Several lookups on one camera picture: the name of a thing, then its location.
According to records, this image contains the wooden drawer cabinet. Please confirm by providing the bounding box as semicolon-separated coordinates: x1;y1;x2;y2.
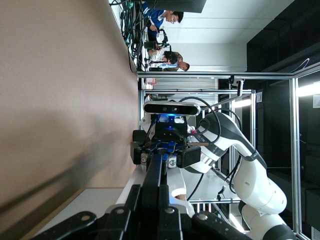
21;187;126;240

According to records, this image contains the person wearing headphones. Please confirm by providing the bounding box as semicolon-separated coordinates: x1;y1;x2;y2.
147;48;184;65

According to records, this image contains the black cable bundle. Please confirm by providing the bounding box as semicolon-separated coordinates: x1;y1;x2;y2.
109;0;149;73

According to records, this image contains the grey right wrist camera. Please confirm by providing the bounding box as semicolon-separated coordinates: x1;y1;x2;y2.
142;100;202;118

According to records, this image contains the person in light blue shirt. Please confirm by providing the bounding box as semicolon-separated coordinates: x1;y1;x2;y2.
159;61;191;73

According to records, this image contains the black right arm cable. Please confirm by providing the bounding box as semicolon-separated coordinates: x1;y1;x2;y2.
178;96;243;201

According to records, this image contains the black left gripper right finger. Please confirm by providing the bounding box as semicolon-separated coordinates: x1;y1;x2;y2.
156;184;184;240

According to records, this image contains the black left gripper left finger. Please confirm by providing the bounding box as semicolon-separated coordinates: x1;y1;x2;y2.
96;184;142;240

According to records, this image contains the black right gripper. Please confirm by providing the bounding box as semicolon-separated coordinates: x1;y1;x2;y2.
130;114;202;169

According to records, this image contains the person in blue jacket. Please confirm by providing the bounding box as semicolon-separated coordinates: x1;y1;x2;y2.
141;1;185;42

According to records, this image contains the small exterior camera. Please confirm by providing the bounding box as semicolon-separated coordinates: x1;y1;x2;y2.
235;79;245;98

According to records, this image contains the aluminium profile frame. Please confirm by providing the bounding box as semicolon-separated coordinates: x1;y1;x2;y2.
136;70;320;240

